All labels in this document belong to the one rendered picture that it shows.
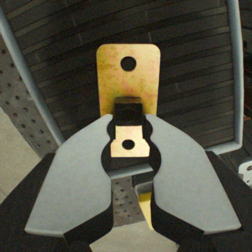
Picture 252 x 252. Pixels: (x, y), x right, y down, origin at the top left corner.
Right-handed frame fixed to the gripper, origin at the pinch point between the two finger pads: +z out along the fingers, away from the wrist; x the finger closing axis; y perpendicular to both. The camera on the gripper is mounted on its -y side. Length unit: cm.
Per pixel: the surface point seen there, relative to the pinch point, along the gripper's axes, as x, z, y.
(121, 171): -0.6, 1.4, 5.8
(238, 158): 19.3, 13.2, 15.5
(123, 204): -1, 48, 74
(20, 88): -34, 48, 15
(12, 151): -101, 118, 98
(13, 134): -94, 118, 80
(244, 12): 11.8, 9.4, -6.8
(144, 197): 1.7, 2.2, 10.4
